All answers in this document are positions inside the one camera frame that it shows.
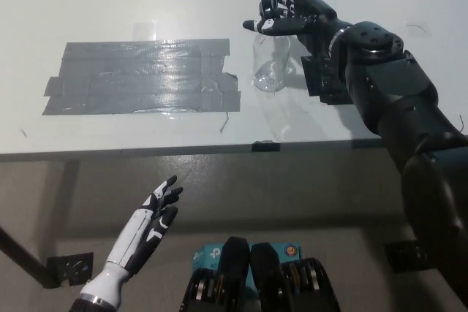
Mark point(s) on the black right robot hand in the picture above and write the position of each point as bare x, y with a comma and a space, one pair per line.
307, 19

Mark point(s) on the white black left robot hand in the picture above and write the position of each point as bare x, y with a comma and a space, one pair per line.
142, 235

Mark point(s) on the clear plastic bottle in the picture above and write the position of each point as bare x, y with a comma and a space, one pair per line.
271, 67

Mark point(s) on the teal router box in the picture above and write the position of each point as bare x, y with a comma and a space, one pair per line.
208, 255

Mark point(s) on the black table leg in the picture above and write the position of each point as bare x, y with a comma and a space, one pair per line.
25, 253

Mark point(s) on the grey duct tape patch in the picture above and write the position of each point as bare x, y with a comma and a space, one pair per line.
142, 78

